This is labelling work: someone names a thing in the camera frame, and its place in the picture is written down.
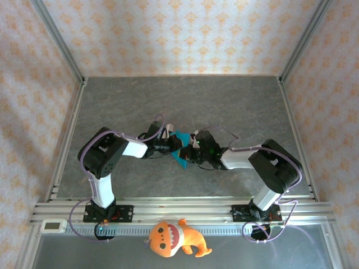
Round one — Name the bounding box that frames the blue cloth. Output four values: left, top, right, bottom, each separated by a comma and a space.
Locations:
169, 130, 194, 170

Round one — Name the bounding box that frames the orange shark plush toy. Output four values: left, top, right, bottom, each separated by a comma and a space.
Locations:
143, 218, 213, 258

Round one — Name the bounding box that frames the small white display device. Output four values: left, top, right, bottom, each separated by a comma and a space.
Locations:
40, 219, 68, 234

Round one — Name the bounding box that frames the aluminium mounting rail beam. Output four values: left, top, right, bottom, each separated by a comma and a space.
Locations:
29, 197, 336, 226

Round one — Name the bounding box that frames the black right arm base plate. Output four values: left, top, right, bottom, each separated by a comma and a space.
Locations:
230, 204, 283, 224

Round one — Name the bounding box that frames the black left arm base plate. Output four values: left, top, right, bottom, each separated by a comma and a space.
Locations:
83, 205, 134, 224

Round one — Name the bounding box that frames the aluminium table side rail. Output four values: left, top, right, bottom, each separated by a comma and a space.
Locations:
44, 77, 89, 202
277, 76, 320, 202

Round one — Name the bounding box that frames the black round cable port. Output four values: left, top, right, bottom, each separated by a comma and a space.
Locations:
94, 222, 116, 242
250, 224, 272, 242

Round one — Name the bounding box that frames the aluminium frame post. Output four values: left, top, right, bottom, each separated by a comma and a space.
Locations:
30, 0, 86, 85
276, 0, 336, 85

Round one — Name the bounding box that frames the aluminium frame leg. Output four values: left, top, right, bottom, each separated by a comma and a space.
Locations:
319, 223, 353, 269
13, 224, 43, 269

